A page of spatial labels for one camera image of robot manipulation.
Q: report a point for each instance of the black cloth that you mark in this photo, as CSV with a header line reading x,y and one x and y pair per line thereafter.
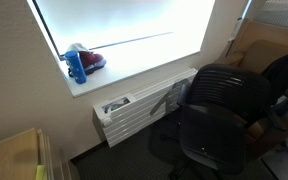
x,y
277,75

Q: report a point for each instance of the black mesh office chair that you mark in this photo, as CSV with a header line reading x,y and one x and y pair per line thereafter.
x,y
215,111

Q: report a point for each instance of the tan leather couch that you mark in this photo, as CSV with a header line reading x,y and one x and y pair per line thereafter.
x,y
254,48

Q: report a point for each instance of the white window sill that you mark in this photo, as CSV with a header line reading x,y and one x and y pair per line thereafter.
x,y
121,66

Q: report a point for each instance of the red and white hat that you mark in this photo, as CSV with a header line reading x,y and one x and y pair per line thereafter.
x,y
91,62

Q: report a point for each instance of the blue water bottle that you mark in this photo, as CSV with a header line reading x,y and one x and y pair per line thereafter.
x,y
76,67

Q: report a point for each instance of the yellow sticky note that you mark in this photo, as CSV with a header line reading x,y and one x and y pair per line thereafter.
x,y
41,173

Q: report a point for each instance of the white wall heater unit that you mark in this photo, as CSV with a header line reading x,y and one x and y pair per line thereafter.
x,y
127,114

